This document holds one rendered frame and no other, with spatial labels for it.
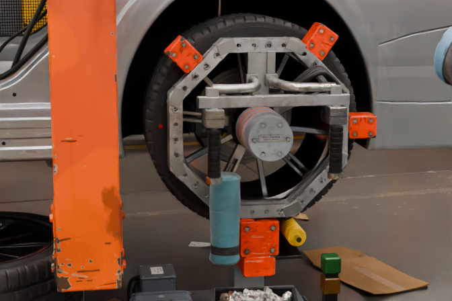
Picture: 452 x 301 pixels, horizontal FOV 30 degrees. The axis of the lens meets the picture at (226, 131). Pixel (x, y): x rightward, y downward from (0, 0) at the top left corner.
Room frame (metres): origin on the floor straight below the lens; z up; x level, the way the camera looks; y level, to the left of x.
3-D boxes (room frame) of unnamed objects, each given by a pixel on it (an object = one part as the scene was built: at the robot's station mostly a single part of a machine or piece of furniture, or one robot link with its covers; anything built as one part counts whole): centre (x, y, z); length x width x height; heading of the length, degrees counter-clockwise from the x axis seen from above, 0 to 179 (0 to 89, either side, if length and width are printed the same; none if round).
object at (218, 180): (2.22, 0.03, 0.83); 0.04 x 0.04 x 0.16
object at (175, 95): (2.48, -0.10, 0.85); 0.54 x 0.07 x 0.54; 100
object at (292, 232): (2.60, -0.20, 0.51); 0.29 x 0.06 x 0.06; 10
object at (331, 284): (1.88, -0.25, 0.59); 0.04 x 0.04 x 0.04; 10
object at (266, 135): (2.41, -0.11, 0.85); 0.21 x 0.14 x 0.14; 10
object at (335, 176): (2.27, -0.30, 0.83); 0.04 x 0.04 x 0.16
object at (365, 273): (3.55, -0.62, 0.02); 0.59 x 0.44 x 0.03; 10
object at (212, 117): (2.25, 0.04, 0.93); 0.09 x 0.05 x 0.05; 10
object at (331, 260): (1.88, -0.25, 0.64); 0.04 x 0.04 x 0.04; 10
